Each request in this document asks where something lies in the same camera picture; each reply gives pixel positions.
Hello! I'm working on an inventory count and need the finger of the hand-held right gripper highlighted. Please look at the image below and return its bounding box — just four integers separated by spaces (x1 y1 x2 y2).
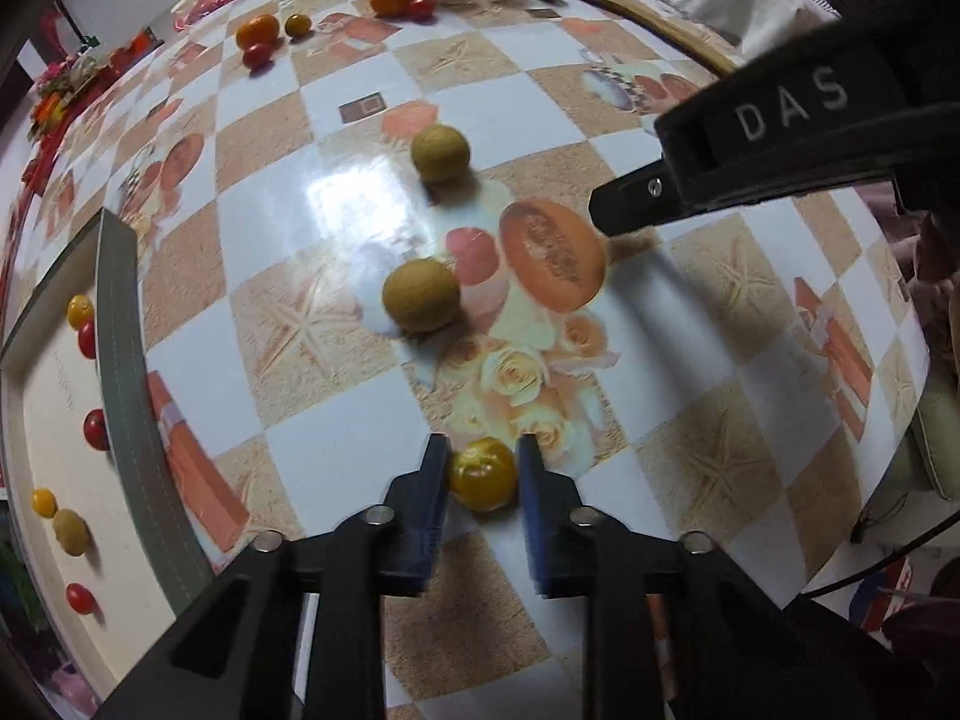
588 157 689 239

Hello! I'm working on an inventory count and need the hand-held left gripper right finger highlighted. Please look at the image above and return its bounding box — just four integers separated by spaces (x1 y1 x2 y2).
516 433 878 720

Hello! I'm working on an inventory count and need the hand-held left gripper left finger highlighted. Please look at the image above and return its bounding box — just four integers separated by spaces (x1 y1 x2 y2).
97 433 455 720

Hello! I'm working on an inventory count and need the grey white box tray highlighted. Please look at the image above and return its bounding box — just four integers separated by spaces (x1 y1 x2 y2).
0 208 226 713

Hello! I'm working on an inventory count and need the person's right hand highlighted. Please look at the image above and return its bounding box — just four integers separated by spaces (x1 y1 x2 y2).
915 211 960 301

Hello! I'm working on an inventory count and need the pale green cushion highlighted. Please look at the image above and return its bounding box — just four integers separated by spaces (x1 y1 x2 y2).
904 371 960 500

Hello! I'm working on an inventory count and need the pink plastic stool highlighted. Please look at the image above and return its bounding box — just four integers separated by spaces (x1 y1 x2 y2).
45 664 102 717

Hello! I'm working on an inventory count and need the large orange mandarin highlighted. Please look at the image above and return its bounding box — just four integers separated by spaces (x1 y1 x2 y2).
235 14 281 48

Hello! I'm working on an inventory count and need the pile of decorated gift boxes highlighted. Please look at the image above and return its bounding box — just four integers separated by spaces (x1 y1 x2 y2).
26 30 158 158

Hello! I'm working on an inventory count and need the black cable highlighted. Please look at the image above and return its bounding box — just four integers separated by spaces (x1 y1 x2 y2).
799 491 960 601

